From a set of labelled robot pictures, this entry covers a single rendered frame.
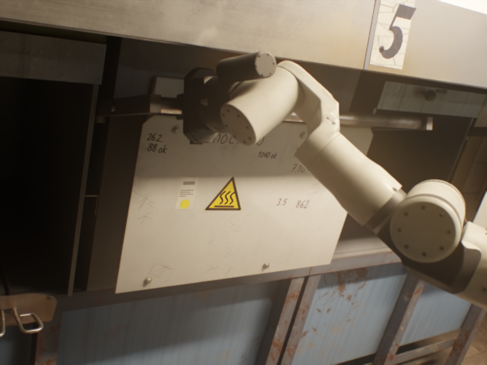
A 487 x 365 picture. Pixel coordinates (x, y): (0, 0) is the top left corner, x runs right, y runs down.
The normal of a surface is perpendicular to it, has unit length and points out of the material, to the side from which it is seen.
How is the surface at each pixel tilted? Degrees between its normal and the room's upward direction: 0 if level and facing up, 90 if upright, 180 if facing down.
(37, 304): 95
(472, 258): 72
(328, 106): 42
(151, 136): 90
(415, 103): 90
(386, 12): 80
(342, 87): 90
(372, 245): 0
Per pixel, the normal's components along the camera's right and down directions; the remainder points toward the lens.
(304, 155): -0.59, 0.41
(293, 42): 0.55, 0.27
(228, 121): -0.69, 0.59
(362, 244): 0.23, -0.90
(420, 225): -0.40, 0.17
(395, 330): -0.82, 0.02
